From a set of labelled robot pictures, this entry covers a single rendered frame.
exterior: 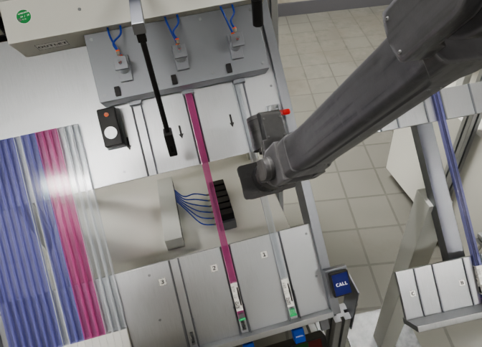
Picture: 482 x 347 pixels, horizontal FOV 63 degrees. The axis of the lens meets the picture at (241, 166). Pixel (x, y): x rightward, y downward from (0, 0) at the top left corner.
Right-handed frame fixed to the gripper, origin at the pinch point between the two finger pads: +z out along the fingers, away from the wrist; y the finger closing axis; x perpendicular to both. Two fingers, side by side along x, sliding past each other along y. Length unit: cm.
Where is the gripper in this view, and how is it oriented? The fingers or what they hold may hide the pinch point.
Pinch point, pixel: (260, 181)
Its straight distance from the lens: 84.1
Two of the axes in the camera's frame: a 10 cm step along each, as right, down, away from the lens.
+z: -1.0, 1.3, 9.9
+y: -9.6, 2.4, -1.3
